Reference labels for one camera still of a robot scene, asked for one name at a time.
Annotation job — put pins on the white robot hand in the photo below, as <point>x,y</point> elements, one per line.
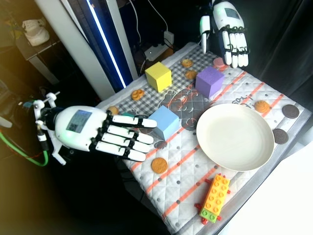
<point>73,127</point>
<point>225,17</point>

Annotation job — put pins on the purple foam cube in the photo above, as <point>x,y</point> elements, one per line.
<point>209,79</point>

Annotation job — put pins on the yellow foam cube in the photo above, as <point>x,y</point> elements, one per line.
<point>159,76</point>

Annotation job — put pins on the blue foam cube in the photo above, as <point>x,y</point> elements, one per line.
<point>167,121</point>

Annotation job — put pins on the cream round plate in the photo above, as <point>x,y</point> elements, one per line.
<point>232,137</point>

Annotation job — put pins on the tan round toy cookie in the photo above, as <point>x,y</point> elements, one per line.
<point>113,110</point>

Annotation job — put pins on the pink toy macaron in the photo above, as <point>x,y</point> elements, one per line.
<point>218,62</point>

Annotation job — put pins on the orange swirl toy cookie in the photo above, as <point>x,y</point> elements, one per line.
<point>138,95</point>
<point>187,63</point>
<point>191,74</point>
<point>262,106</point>

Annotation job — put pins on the black curtain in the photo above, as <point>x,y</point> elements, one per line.
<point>281,36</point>

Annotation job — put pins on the white plug adapter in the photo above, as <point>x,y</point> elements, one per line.
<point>168,36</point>

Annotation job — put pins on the grey shelf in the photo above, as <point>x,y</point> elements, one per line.
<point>41,56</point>

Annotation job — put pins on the white pillar with blue light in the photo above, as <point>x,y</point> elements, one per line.
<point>73,49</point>

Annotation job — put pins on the white power strip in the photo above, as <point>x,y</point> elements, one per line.
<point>154,52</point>

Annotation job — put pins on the orange round flat toy cookie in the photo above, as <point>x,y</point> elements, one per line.
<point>159,165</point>

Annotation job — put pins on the white shoe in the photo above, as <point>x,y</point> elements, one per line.
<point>35,33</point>

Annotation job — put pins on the dark brown round toy cookie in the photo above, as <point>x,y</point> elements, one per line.
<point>290,111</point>
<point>280,136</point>

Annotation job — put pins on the grey quilt with bear print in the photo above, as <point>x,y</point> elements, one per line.
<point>185,159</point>

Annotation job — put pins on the orange and green brick car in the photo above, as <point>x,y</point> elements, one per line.
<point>216,195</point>

